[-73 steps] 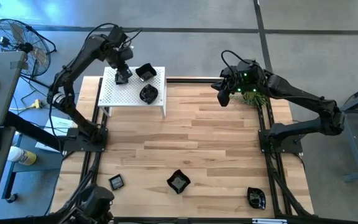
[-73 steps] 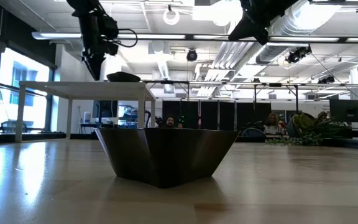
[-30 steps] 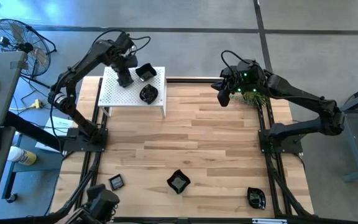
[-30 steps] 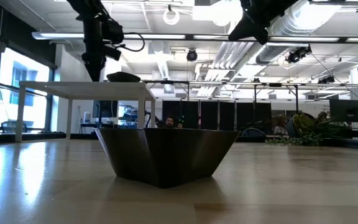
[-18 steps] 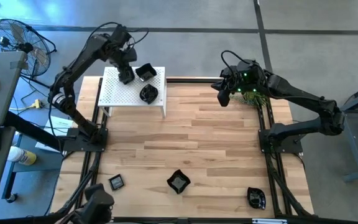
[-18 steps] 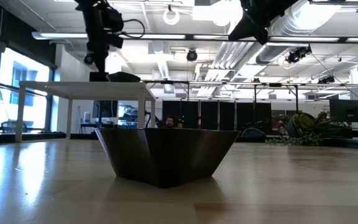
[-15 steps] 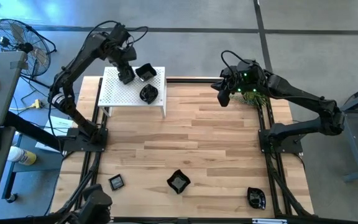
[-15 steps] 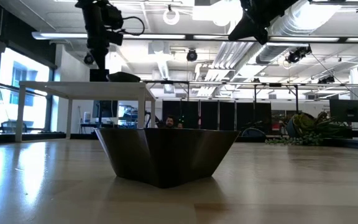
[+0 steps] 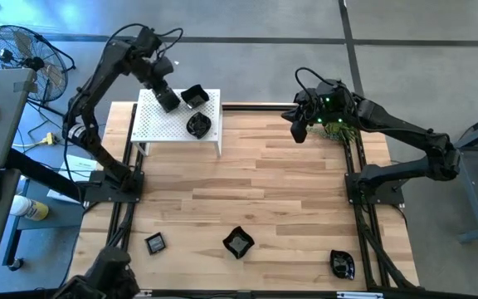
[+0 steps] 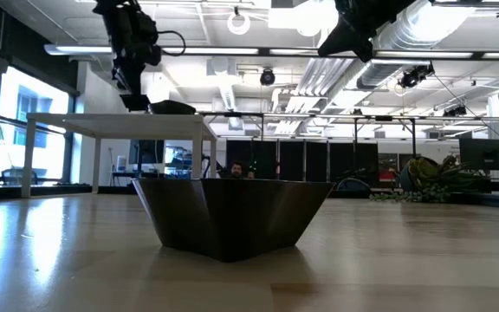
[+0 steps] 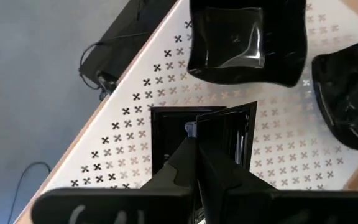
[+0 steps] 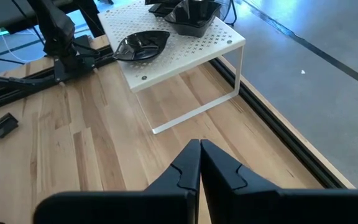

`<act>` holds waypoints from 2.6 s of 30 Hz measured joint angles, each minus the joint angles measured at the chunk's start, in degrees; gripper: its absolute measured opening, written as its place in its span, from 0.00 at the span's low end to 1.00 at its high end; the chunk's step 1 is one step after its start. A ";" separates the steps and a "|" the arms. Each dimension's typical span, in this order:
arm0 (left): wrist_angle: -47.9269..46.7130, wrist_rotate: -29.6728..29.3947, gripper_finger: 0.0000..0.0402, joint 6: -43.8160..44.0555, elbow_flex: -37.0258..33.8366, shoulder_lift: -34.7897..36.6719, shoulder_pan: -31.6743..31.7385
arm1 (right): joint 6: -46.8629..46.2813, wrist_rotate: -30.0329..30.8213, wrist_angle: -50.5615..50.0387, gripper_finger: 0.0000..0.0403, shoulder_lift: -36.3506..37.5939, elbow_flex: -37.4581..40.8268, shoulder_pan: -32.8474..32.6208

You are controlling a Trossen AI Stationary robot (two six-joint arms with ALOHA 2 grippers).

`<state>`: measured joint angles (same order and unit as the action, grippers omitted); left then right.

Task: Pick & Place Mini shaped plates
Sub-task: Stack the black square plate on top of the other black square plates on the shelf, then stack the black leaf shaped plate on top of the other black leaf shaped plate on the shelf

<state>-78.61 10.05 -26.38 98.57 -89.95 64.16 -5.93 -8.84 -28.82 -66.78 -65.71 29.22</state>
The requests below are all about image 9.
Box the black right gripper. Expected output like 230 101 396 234
282 81 359 125

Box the leaf-shaped black plate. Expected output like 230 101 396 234
185 110 213 140
329 248 356 281

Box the green potted succulent plant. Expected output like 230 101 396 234
307 122 359 145

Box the wavy square black plate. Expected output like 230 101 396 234
179 84 210 110
222 225 256 260

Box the white perforated metal shelf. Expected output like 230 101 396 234
129 87 224 158

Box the white paper sheet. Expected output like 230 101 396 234
46 154 99 204

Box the black floor fan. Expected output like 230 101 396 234
0 23 77 120

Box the small square black plate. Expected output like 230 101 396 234
144 231 168 256

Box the blue-grey rolling cart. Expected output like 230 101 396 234
1 178 87 271

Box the white and yellow canister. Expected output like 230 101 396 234
9 194 50 221

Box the grey metal stand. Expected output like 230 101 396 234
433 105 478 244

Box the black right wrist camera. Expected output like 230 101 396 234
290 119 309 145

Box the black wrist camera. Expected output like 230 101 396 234
154 85 181 114
290 119 309 145

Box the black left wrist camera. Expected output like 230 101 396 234
154 85 181 114

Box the black aluminium table frame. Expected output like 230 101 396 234
0 101 478 299

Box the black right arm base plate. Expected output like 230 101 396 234
344 170 407 206

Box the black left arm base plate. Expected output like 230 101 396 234
83 169 145 204

